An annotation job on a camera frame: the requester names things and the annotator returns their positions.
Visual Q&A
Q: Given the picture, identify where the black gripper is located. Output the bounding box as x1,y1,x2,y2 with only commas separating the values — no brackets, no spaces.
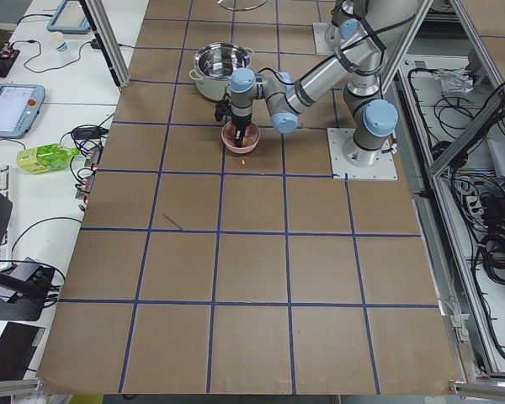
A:
233,114,251,146

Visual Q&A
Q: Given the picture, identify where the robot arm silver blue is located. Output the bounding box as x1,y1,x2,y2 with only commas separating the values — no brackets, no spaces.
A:
324,0,354,45
215,1,418,149

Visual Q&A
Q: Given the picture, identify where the pale green steel pot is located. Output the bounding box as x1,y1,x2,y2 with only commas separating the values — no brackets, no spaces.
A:
189,42,254,101

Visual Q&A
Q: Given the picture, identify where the pink bowl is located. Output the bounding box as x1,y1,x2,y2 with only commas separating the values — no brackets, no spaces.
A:
221,122,261,154

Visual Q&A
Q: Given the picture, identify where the black power adapter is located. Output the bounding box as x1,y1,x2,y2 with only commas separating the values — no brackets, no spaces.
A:
90,39,102,51

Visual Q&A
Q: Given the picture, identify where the green drink bottle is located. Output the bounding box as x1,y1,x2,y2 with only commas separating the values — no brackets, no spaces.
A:
16,143,80,174

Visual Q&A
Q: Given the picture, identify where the paper cup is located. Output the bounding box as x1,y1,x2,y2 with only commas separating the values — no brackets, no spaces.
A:
50,31,68,52

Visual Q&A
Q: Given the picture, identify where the far blue teach pendant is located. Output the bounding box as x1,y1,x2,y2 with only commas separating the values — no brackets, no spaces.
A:
46,0,91,35

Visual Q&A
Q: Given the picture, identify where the blue teach pendant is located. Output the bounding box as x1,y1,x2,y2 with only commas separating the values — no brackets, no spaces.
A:
0,83,45,140
46,0,91,35

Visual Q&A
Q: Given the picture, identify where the near blue teach pendant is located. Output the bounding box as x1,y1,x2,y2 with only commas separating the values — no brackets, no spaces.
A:
0,83,45,140

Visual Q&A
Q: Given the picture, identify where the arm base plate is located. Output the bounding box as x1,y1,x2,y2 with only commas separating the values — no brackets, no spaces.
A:
312,23,347,56
327,128,398,181

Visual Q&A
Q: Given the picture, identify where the usb hub with cables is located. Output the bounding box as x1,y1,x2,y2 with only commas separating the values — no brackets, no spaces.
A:
73,144,104,203

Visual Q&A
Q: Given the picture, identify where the aluminium frame post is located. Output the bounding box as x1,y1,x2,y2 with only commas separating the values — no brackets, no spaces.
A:
79,0,131,88

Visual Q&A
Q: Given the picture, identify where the black camera stand base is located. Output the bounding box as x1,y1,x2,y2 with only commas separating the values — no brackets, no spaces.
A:
0,258,56,323

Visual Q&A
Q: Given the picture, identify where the black cable bundle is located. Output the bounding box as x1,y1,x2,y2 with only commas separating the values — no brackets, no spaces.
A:
470,226,505,287

